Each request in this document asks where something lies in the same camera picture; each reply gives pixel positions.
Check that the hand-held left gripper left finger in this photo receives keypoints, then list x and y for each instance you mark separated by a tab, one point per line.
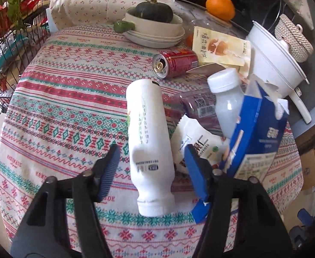
110	166

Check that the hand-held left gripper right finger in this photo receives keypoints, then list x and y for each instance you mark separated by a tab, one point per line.
197	172

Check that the white plastic yogurt bottle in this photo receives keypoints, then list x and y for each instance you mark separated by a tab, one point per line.
149	129

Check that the clear plastic bottle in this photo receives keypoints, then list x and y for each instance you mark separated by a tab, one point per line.
197	104

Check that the white snack wrapper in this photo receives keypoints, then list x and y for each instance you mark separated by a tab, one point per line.
197	137

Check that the small translucent white-capped bottle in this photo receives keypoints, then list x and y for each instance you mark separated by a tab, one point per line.
224	104

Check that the blue milk carton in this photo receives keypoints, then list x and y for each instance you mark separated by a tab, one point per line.
257	129

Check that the patterned tablecloth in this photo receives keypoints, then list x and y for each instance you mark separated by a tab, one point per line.
66	99

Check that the red drink can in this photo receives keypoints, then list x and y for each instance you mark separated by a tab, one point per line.
179	61

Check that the beige snack pouch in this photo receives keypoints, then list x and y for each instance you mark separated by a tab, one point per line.
219	45

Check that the white cooking pot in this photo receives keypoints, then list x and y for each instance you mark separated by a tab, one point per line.
270	64

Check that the cream plate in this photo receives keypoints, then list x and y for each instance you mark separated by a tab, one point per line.
160	44
171	37

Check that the small orange fruit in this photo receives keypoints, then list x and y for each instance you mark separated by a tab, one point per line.
189	39

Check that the small glossy green object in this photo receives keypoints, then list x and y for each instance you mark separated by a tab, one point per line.
122	27

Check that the cream ceramic bowl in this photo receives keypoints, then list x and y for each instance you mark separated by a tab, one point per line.
157	27

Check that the glass jar with wooden lid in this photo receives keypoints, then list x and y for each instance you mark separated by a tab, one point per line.
197	18

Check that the white cherry print cloth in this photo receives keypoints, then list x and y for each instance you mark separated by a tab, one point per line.
93	8

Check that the dark green pumpkin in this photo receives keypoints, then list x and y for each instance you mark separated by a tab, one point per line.
153	10

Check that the woven lidded basket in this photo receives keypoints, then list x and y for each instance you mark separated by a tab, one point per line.
294	37

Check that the large orange fruit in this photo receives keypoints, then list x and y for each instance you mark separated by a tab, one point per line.
220	7

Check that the green plant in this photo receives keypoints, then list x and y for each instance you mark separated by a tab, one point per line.
13	2

